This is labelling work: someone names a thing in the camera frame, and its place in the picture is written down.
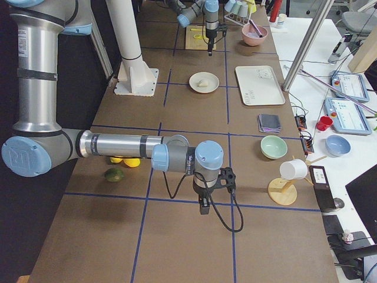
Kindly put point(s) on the grey folded cloth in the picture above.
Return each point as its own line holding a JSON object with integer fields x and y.
{"x": 269, "y": 123}

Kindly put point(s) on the grey cup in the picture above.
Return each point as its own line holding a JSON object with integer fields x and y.
{"x": 243, "y": 10}

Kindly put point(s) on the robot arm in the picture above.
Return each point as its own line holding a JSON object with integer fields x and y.
{"x": 40, "y": 143}
{"x": 209, "y": 9}

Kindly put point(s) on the yellow lemon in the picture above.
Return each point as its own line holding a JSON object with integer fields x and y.
{"x": 132, "y": 162}
{"x": 115, "y": 160}

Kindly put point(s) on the white bear tray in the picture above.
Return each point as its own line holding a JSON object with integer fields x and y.
{"x": 259, "y": 86}

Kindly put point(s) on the teach pendant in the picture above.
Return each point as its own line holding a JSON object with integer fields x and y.
{"x": 353, "y": 85}
{"x": 348, "y": 117}

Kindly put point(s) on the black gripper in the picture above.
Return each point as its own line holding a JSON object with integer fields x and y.
{"x": 201, "y": 192}
{"x": 210, "y": 33}

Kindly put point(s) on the cream round plate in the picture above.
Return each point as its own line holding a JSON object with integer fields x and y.
{"x": 213, "y": 82}

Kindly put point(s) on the far teach pendant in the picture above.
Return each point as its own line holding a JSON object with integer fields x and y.
{"x": 353, "y": 85}

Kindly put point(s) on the wooden mug tree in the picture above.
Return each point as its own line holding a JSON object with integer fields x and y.
{"x": 283, "y": 191}

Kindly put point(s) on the mint green bowl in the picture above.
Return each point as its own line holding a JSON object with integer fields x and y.
{"x": 273, "y": 147}

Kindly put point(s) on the bamboo cutting board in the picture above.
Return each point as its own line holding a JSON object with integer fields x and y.
{"x": 191, "y": 43}

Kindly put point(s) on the black monitor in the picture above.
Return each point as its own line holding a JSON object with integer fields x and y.
{"x": 362, "y": 193}

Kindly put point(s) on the paper cup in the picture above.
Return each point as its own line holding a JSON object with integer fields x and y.
{"x": 281, "y": 20}

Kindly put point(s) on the white mug on tree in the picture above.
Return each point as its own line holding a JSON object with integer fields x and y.
{"x": 294, "y": 169}

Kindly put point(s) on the clear ice cubes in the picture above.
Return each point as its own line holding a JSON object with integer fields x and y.
{"x": 250, "y": 34}

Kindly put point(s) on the near teach pendant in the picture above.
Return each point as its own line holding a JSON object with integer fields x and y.
{"x": 348, "y": 117}

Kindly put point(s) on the grabber reaching tool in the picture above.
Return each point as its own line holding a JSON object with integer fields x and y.
{"x": 338, "y": 93}

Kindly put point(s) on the light blue cup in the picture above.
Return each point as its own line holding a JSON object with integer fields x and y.
{"x": 229, "y": 5}

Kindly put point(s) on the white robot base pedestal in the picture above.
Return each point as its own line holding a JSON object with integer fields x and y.
{"x": 135, "y": 78}

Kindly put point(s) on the pink bowl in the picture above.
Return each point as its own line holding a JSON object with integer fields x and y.
{"x": 254, "y": 41}

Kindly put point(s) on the blue bowl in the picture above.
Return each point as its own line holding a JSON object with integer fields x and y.
{"x": 337, "y": 145}

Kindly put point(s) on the clear cup rack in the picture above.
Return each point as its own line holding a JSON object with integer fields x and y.
{"x": 233, "y": 17}

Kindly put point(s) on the red mug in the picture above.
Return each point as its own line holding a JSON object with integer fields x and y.
{"x": 324, "y": 123}

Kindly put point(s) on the aluminium frame post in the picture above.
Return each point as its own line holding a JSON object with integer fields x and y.
{"x": 308, "y": 40}

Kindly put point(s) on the black box with label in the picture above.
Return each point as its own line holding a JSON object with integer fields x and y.
{"x": 321, "y": 188}

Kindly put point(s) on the yellow cup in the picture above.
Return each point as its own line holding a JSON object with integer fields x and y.
{"x": 251, "y": 6}

